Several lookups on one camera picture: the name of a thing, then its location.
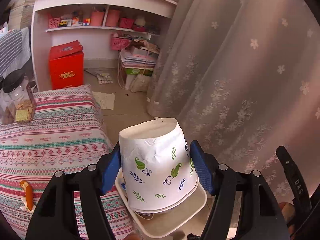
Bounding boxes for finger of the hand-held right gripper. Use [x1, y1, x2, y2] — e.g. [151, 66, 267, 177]
[276, 145, 313, 238]

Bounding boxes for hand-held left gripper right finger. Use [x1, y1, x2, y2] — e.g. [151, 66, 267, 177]
[189, 140, 290, 240]

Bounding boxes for red cardboard box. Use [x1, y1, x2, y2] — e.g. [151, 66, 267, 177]
[48, 40, 85, 90]

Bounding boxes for plastic jar with brown snacks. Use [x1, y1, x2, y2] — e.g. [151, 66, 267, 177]
[0, 76, 15, 125]

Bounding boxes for grey striped quilt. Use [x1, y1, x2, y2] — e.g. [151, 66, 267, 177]
[0, 27, 32, 73]

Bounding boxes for white paper sheet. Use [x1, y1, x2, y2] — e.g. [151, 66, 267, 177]
[93, 92, 115, 110]

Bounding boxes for grid printed sheet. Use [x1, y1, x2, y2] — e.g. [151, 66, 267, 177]
[96, 72, 113, 85]

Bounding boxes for white plastic bin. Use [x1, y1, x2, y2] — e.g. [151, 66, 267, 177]
[114, 172, 207, 239]

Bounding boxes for pink cup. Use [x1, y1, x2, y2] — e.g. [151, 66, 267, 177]
[90, 10, 105, 27]
[105, 9, 121, 27]

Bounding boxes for leaf print paper cup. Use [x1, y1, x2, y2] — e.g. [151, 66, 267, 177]
[118, 118, 200, 214]

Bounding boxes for red basket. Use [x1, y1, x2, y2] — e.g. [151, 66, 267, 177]
[119, 17, 134, 29]

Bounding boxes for stack of books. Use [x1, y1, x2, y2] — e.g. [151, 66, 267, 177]
[9, 0, 37, 30]

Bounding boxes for small pink basket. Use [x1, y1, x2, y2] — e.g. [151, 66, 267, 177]
[48, 17, 61, 29]

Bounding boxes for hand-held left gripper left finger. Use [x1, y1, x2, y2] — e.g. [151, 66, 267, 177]
[25, 141, 123, 240]

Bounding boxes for floral lace curtain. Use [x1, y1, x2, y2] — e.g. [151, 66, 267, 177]
[146, 0, 320, 230]

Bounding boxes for pile of papers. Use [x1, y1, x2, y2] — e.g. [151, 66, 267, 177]
[119, 39, 160, 70]

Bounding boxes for large pink basket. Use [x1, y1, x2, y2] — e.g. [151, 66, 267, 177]
[111, 37, 132, 50]

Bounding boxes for green cardboard box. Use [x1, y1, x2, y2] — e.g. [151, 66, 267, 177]
[125, 67, 153, 77]

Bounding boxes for white cloth bag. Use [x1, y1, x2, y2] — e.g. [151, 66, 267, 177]
[129, 74, 152, 93]

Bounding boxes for plastic jar with crackers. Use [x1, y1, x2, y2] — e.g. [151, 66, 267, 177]
[2, 69, 37, 123]

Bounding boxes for person's right hand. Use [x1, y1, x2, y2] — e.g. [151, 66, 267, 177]
[279, 201, 297, 234]

